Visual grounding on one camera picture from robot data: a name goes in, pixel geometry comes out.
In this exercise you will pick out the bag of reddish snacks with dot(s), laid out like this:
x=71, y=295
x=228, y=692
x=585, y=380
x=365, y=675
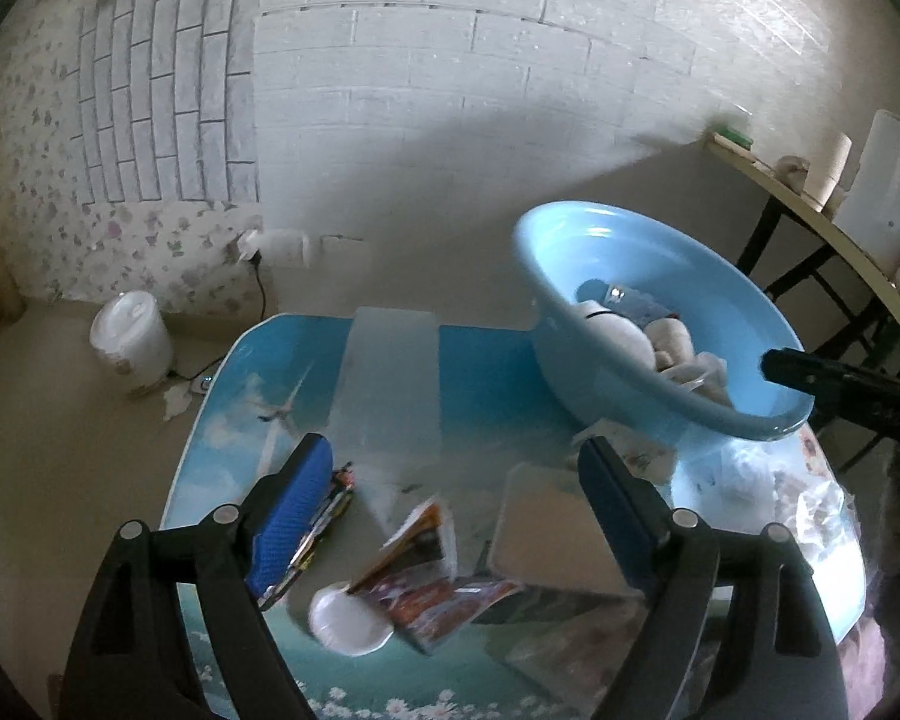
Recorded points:
x=578, y=661

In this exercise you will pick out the white appliance on shelf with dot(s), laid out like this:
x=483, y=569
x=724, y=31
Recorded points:
x=870, y=212

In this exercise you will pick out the bag of cotton swabs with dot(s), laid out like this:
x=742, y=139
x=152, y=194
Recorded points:
x=812, y=508

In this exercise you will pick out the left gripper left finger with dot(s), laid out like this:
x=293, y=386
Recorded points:
x=280, y=509

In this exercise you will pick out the clear plastic storage box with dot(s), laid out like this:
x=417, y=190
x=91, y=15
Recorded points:
x=386, y=406

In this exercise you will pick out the white bunny plush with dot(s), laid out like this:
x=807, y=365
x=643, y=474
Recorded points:
x=628, y=338

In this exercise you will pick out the small white round lid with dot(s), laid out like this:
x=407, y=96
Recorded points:
x=345, y=624

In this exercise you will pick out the light blue plastic basin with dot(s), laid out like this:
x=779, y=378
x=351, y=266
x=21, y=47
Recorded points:
x=571, y=252

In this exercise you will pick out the green sponge on shelf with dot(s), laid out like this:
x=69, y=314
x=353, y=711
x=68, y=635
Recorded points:
x=733, y=136

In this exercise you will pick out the orange snack packet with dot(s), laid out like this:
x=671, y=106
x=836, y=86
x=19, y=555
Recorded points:
x=417, y=585

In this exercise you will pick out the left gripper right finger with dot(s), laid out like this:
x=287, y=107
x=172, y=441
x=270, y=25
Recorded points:
x=634, y=518

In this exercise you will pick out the black red sausage packet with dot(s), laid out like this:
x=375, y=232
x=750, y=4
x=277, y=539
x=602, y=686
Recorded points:
x=335, y=505

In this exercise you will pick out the paper towel roll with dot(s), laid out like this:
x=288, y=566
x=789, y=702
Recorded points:
x=825, y=167

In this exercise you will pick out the white tissue pack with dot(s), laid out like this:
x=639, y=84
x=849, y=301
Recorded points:
x=644, y=457

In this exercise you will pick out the folding side table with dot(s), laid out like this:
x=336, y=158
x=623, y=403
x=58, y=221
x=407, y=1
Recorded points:
x=876, y=328

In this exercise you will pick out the beige plush toy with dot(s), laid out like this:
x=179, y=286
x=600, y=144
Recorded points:
x=677, y=359

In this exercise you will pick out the small clear bottle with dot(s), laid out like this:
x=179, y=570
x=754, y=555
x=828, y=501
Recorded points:
x=639, y=307

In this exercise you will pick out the bag of white hooks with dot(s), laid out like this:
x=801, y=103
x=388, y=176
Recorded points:
x=739, y=470

